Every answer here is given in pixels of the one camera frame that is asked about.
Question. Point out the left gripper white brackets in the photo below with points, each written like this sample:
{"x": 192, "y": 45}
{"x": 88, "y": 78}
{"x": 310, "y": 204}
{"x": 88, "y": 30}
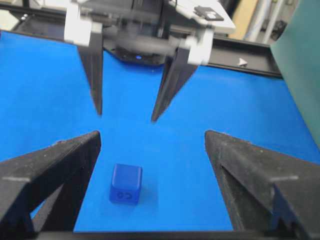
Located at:
{"x": 140, "y": 26}

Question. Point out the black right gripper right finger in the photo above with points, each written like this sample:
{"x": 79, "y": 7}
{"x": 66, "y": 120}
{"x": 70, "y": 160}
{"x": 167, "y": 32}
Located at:
{"x": 265, "y": 190}

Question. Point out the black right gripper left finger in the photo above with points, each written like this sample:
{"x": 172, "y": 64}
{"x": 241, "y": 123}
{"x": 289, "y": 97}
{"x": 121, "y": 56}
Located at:
{"x": 43, "y": 190}

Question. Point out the blue cube block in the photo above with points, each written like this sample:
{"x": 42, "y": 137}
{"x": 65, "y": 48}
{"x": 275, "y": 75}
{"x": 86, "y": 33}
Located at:
{"x": 126, "y": 184}

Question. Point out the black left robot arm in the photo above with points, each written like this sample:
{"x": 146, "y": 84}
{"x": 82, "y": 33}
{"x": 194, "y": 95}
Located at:
{"x": 175, "y": 33}

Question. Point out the small white paper scrap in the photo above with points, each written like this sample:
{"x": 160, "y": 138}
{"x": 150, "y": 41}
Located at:
{"x": 242, "y": 62}

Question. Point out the dark green board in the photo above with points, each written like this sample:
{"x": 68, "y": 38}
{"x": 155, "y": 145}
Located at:
{"x": 297, "y": 54}

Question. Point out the black aluminium frame rail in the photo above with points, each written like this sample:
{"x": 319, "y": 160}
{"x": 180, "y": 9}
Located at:
{"x": 230, "y": 54}

